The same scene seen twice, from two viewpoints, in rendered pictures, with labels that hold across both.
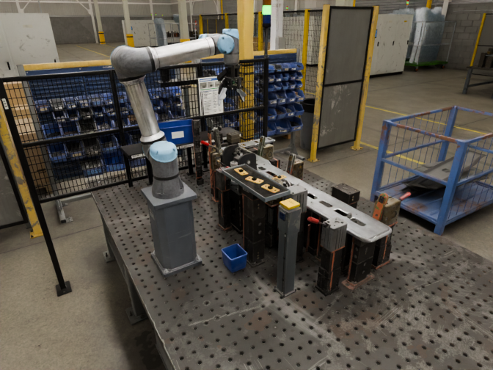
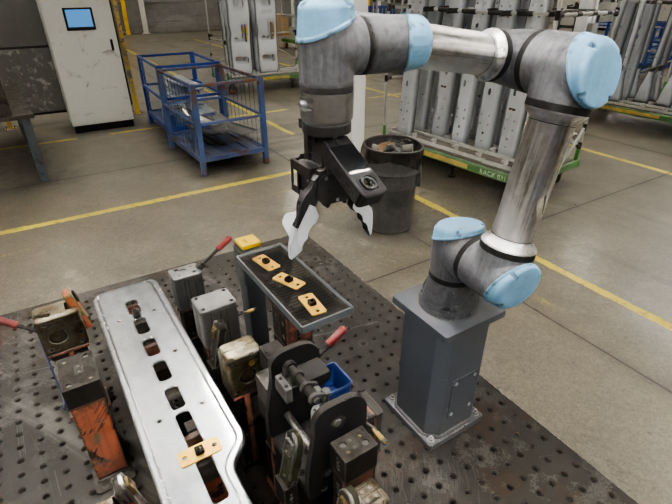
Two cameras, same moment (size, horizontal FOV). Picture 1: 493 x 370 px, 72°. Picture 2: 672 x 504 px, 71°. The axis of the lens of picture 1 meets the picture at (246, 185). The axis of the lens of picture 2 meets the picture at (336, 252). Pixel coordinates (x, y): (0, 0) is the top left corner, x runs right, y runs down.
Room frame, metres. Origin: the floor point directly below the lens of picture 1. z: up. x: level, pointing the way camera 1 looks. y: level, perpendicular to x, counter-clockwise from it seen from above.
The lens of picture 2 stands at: (2.42, 0.07, 1.81)
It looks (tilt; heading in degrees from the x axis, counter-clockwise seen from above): 30 degrees down; 180
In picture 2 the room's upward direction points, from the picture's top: straight up
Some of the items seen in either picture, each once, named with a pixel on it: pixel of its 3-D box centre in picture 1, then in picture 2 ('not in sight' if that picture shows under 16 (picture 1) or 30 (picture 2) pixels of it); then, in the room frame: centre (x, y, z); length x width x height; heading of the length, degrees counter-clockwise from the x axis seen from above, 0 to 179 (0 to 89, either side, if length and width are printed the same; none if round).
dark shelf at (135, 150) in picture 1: (184, 141); not in sight; (2.45, 0.46, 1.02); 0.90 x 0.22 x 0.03; 123
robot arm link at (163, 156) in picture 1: (163, 158); (458, 247); (1.45, 0.37, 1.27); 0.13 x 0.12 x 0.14; 27
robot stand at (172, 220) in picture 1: (172, 227); (439, 360); (1.44, 0.37, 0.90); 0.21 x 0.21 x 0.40; 32
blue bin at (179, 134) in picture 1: (174, 132); not in sight; (2.42, 0.52, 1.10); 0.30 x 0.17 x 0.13; 113
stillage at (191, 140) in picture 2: not in sight; (212, 115); (-3.11, -1.32, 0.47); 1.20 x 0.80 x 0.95; 33
